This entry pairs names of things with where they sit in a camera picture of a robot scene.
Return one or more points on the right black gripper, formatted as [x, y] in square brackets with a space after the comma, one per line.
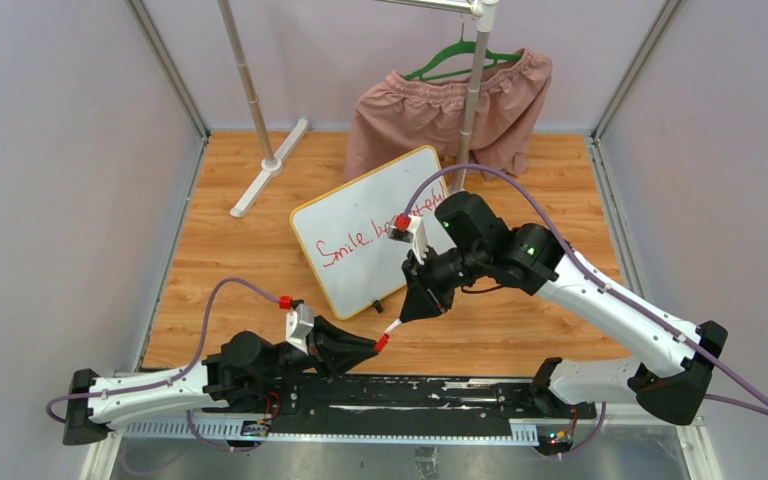
[424, 298]

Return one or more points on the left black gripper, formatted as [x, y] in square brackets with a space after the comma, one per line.
[325, 340]

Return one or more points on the white red marker pen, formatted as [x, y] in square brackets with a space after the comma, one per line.
[395, 324]

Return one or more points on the red marker cap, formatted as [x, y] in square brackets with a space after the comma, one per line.
[382, 342]

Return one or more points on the yellow framed whiteboard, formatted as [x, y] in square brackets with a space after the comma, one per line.
[343, 233]

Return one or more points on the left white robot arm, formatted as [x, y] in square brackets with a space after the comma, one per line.
[247, 372]

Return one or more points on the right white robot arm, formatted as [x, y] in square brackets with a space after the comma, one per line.
[670, 365]

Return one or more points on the pink shorts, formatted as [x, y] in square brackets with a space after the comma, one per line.
[398, 115]

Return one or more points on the green clothes hanger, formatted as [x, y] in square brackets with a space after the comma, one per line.
[458, 58]

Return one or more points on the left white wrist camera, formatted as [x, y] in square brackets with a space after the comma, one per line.
[299, 323]

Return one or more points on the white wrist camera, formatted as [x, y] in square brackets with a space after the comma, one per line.
[299, 323]
[410, 229]

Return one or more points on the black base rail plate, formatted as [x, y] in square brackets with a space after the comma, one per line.
[391, 405]

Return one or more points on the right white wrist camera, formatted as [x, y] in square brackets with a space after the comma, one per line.
[410, 229]

